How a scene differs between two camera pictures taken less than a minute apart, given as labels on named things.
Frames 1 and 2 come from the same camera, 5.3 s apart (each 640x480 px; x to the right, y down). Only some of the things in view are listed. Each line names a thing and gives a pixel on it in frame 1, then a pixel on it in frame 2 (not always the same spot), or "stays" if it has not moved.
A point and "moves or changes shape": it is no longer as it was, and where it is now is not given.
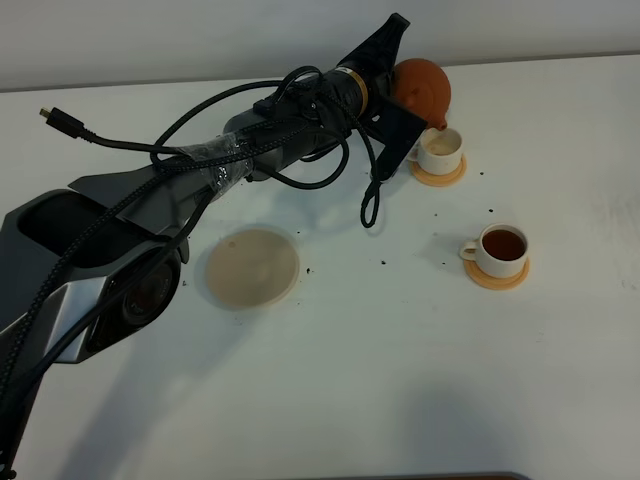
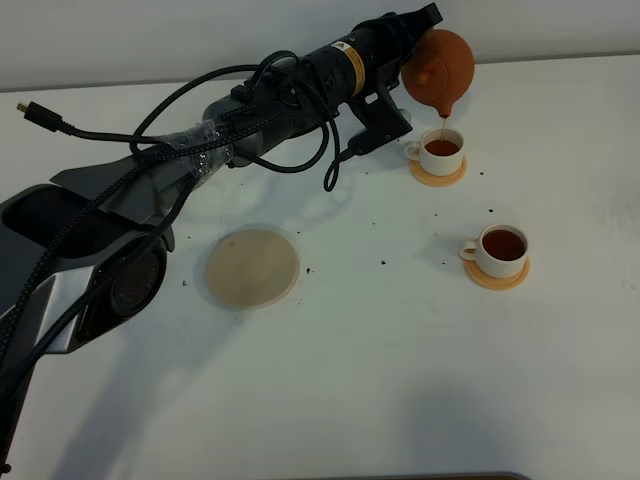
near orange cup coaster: x=493 y=282 stays
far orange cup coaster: x=438 y=180 stays
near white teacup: x=501 y=250 stays
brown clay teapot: x=422 y=85 moves or changes shape
